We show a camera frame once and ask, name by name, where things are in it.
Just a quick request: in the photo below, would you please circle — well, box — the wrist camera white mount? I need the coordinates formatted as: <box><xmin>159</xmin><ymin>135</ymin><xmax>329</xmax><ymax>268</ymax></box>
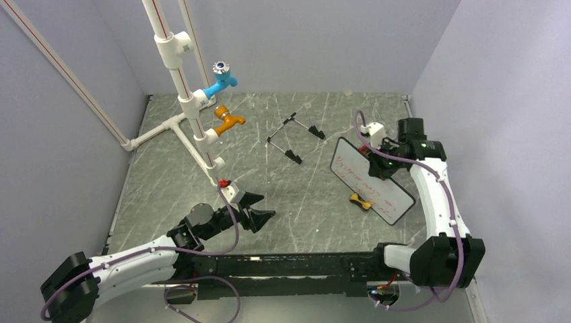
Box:
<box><xmin>218</xmin><ymin>179</ymin><xmax>245</xmax><ymax>204</ymax></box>
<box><xmin>360</xmin><ymin>122</ymin><xmax>387</xmax><ymax>148</ymax></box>

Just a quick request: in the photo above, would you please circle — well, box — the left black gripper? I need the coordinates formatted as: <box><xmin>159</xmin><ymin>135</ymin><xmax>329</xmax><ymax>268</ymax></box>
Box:
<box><xmin>201</xmin><ymin>192</ymin><xmax>275</xmax><ymax>240</ymax></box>

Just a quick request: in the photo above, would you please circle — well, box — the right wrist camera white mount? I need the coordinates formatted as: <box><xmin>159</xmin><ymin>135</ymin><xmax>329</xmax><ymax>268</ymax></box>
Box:
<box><xmin>360</xmin><ymin>122</ymin><xmax>387</xmax><ymax>148</ymax></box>

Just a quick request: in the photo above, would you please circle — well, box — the blue faucet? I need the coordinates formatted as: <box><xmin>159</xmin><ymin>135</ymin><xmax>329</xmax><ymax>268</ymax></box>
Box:
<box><xmin>203</xmin><ymin>61</ymin><xmax>238</xmax><ymax>99</ymax></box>

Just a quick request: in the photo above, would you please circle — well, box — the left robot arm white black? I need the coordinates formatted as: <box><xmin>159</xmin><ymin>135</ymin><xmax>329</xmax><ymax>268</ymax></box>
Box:
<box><xmin>40</xmin><ymin>192</ymin><xmax>276</xmax><ymax>322</ymax></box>

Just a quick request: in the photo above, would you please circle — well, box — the orange faucet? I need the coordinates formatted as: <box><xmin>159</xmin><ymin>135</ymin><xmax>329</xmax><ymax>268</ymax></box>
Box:
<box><xmin>214</xmin><ymin>105</ymin><xmax>246</xmax><ymax>137</ymax></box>

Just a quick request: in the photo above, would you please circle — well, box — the yellow black eraser cloth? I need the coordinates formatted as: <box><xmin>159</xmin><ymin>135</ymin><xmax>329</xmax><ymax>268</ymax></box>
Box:
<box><xmin>349</xmin><ymin>193</ymin><xmax>372</xmax><ymax>211</ymax></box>

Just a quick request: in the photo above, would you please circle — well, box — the aluminium extrusion frame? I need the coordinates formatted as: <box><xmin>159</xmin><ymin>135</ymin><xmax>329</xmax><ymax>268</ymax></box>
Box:
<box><xmin>71</xmin><ymin>254</ymin><xmax>487</xmax><ymax>323</ymax></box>

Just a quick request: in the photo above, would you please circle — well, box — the white PVC pipe frame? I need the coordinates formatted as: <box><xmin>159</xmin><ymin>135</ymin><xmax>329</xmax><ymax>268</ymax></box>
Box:
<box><xmin>123</xmin><ymin>1</ymin><xmax>225</xmax><ymax>186</ymax></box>

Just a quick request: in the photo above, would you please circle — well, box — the small black-framed whiteboard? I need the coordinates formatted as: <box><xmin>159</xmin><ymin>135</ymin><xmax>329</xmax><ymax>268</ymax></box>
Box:
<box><xmin>330</xmin><ymin>137</ymin><xmax>416</xmax><ymax>225</ymax></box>

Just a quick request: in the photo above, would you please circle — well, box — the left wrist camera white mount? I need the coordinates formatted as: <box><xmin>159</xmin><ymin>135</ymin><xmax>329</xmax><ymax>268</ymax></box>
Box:
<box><xmin>218</xmin><ymin>179</ymin><xmax>245</xmax><ymax>204</ymax></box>

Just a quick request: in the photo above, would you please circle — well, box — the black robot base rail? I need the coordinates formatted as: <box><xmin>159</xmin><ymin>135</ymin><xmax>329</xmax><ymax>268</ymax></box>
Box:
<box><xmin>161</xmin><ymin>252</ymin><xmax>404</xmax><ymax>300</ymax></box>

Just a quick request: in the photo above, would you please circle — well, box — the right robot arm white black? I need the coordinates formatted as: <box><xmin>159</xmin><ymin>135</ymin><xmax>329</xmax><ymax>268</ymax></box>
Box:
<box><xmin>358</xmin><ymin>118</ymin><xmax>485</xmax><ymax>288</ymax></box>

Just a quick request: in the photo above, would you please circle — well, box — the black wire whiteboard stand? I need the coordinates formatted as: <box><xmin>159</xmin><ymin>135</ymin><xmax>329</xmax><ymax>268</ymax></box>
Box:
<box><xmin>266</xmin><ymin>104</ymin><xmax>326</xmax><ymax>165</ymax></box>

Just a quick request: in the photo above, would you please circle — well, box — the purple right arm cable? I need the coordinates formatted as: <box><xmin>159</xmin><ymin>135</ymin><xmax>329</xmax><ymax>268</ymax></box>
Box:
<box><xmin>354</xmin><ymin>110</ymin><xmax>465</xmax><ymax>312</ymax></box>

